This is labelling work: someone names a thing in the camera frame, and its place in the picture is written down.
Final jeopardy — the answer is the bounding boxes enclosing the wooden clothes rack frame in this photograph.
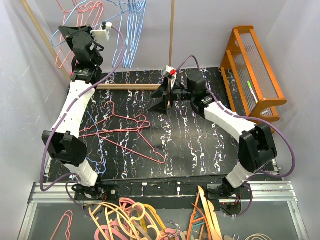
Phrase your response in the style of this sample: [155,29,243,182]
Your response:
[20,0,176,91]

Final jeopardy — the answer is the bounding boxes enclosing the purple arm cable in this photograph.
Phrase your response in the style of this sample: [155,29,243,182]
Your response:
[174,55,296,218]
[39,26,126,217]

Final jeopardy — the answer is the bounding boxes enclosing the pink hanger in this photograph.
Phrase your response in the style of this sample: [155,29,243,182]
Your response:
[74,1,104,28]
[49,209,74,240]

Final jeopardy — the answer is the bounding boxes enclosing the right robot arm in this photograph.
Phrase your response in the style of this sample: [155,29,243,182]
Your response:
[149,66,278,199]

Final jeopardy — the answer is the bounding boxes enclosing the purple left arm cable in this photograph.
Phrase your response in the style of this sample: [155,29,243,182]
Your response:
[39,26,126,217]

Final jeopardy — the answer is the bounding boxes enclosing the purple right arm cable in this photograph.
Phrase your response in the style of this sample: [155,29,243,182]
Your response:
[174,55,296,218]

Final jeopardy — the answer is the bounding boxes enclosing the pile of plastic hangers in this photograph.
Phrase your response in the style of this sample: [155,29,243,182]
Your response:
[84,197,187,240]

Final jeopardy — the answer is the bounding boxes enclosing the pink wire hanger hung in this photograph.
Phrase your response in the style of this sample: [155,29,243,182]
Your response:
[50,0,82,69]

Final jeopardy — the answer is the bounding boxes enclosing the wooden hangers pile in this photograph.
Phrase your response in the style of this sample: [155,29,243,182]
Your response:
[186,185,270,240]

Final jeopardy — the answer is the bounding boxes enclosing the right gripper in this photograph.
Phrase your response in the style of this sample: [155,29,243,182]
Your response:
[148,77,195,115]

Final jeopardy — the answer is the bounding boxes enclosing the pink hanger on glass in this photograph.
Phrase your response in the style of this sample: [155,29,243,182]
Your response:
[49,209,74,240]

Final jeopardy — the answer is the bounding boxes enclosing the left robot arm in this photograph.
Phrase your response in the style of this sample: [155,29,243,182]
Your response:
[42,22,113,200]

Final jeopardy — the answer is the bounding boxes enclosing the tangled pink wire hangers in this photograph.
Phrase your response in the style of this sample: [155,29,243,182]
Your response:
[79,101,166,165]

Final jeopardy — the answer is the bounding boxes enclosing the light blue wire hanger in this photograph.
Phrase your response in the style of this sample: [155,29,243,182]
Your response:
[122,0,138,69]

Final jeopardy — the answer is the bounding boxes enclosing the tangled blue wire hangers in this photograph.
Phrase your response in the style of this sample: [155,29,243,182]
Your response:
[85,110,107,175]

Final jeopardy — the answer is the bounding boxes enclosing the orange wooden shelf rack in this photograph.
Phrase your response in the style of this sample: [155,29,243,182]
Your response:
[220,25,287,123]

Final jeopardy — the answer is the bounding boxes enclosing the green white pen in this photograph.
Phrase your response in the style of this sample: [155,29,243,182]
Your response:
[247,81,258,104]

